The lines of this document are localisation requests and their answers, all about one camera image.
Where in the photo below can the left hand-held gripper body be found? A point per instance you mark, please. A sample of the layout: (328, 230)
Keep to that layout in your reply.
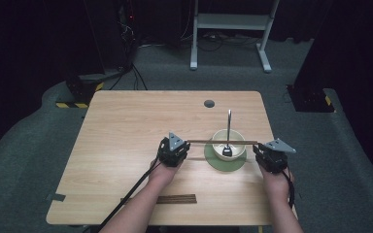
(170, 152)

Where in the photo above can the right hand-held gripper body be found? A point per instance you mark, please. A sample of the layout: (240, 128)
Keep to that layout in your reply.
(275, 158)

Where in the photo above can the cream ceramic bowl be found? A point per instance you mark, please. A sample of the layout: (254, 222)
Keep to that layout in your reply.
(236, 152)

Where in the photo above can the single brown wooden chopstick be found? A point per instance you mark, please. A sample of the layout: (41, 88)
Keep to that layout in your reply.
(220, 141)

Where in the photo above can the person's left hand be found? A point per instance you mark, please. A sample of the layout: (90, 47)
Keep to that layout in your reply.
(163, 173)

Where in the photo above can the person's right hand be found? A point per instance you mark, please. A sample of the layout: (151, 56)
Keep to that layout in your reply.
(277, 184)

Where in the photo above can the green round saucer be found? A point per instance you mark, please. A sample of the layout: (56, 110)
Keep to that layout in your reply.
(213, 161)

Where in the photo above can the metal spoon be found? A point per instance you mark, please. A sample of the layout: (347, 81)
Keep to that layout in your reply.
(228, 126)

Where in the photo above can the black yellow-striped stand base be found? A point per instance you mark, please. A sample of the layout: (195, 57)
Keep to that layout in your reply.
(82, 90)

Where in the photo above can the grey tape piece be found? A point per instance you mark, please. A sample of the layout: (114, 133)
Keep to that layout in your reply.
(55, 196)

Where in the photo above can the white metal stand frame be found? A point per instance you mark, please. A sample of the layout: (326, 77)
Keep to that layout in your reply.
(231, 22)

